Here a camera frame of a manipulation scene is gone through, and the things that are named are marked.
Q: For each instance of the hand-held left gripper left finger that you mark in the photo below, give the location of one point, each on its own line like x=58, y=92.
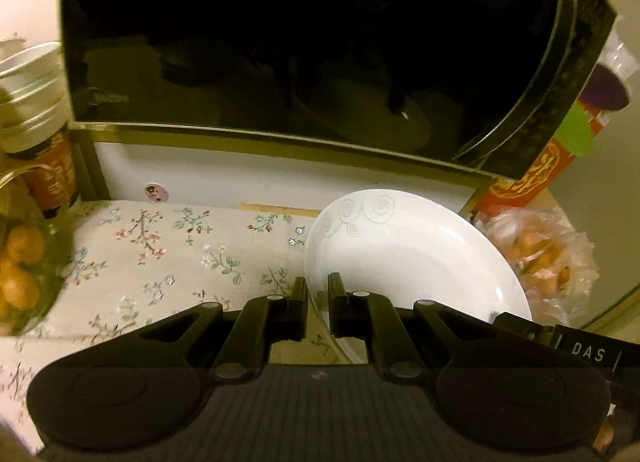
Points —
x=295, y=312

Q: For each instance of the clear plastic bag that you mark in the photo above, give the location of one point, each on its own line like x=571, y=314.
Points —
x=617, y=55

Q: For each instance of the black microwave oven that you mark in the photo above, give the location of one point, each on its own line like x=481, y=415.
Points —
x=300, y=42

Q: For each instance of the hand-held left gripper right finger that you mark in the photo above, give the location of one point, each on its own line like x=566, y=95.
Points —
x=337, y=312

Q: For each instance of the red gift box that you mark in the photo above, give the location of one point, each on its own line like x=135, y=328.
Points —
x=530, y=177

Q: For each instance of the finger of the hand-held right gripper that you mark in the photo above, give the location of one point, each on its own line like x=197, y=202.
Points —
x=525, y=329

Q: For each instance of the brown sauce jar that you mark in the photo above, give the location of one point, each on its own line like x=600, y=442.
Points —
x=55, y=172

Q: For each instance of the white plate with swirls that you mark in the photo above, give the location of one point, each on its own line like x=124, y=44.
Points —
x=410, y=252

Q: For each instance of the person's right hand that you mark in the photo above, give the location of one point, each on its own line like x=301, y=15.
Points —
x=605, y=437

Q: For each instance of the glass jar of tangerines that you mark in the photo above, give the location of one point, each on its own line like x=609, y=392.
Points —
x=25, y=252

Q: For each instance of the pale refrigerator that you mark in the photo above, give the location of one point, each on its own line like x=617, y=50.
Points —
x=620, y=192

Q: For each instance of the stack of paper cups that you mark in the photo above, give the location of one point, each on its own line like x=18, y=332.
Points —
x=35, y=92

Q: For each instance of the small round sticker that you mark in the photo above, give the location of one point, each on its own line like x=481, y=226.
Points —
x=156, y=192

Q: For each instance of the floral tablecloth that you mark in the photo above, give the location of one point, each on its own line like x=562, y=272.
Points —
x=175, y=252

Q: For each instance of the plastic bag of pastries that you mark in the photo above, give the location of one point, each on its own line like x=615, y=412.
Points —
x=540, y=252

